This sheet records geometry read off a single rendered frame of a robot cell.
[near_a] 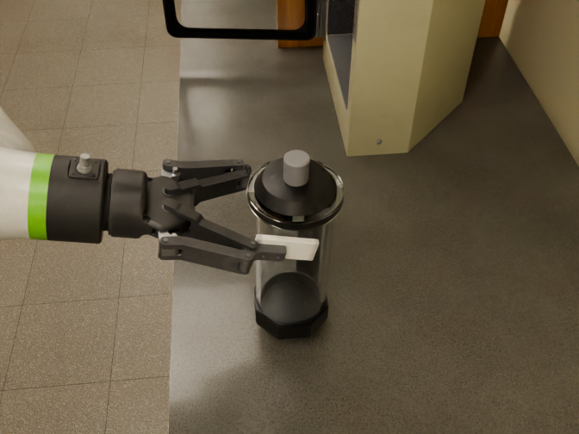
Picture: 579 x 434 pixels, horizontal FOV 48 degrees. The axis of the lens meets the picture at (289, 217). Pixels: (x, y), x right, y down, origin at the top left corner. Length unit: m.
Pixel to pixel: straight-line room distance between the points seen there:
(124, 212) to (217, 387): 0.29
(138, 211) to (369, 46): 0.50
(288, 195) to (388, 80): 0.44
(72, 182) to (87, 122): 2.22
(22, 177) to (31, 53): 2.76
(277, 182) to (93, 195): 0.19
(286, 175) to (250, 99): 0.61
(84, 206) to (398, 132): 0.63
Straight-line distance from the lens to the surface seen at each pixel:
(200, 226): 0.71
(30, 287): 2.32
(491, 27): 1.55
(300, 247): 0.72
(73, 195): 0.69
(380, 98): 1.10
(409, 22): 1.04
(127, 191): 0.70
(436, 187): 1.13
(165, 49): 3.31
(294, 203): 0.69
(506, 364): 0.93
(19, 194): 0.70
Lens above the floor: 1.70
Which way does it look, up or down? 46 degrees down
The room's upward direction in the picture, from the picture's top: straight up
